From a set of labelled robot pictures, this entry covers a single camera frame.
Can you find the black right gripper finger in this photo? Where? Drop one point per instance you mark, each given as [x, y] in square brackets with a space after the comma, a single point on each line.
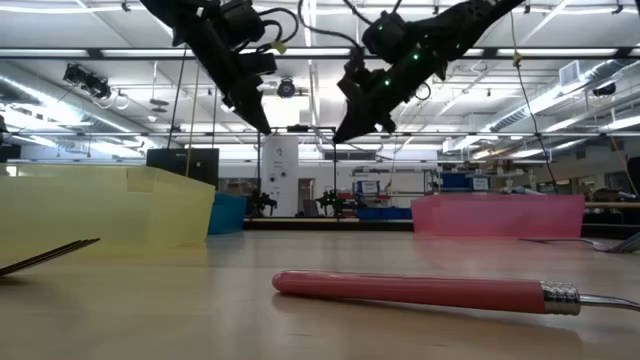
[357, 115]
[385, 122]

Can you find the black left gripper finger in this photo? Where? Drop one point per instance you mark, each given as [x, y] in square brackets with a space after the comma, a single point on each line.
[255, 97]
[242, 102]

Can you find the black metal fork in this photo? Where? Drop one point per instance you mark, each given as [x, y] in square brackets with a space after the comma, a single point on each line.
[60, 252]

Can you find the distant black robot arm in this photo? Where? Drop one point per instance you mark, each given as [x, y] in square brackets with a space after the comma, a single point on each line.
[262, 204]
[330, 200]

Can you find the white sign board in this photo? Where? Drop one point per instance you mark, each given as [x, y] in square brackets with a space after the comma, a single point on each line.
[368, 187]

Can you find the black square cabinet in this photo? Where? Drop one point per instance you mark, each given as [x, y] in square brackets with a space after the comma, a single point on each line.
[205, 165]

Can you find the blue shelf bin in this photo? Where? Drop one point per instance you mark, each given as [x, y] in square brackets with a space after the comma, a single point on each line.
[452, 181]

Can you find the row of blue crates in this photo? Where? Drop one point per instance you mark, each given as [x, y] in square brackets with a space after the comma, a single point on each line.
[385, 214]

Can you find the blue plastic bin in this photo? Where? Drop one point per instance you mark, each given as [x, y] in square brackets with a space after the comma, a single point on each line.
[227, 215]

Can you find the pink plastic bin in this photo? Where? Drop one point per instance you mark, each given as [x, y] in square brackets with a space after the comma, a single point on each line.
[500, 217]

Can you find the white ceiling air vent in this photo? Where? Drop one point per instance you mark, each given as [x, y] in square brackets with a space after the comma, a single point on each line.
[570, 74]

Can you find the yellow plastic bin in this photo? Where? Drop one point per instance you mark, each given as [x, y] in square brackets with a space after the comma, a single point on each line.
[100, 210]

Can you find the distant wooden bench top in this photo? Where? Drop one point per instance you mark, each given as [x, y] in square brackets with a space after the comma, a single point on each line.
[610, 205]

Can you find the round black ceiling camera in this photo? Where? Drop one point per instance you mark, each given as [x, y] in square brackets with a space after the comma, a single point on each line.
[287, 89]

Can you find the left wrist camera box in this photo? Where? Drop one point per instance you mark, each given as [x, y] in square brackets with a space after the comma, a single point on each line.
[242, 22]

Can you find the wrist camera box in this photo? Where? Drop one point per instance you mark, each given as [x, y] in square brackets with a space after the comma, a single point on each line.
[385, 35]
[242, 22]

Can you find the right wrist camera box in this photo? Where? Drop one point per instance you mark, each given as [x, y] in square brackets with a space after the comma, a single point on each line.
[385, 35]

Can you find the distant black rig frame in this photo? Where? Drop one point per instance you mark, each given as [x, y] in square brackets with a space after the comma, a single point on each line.
[297, 128]

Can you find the black aluminium table frame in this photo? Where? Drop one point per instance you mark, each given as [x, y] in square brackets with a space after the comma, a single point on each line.
[325, 225]

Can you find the black camera on ceiling mount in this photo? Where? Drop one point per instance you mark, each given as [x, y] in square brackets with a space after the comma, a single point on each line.
[95, 87]

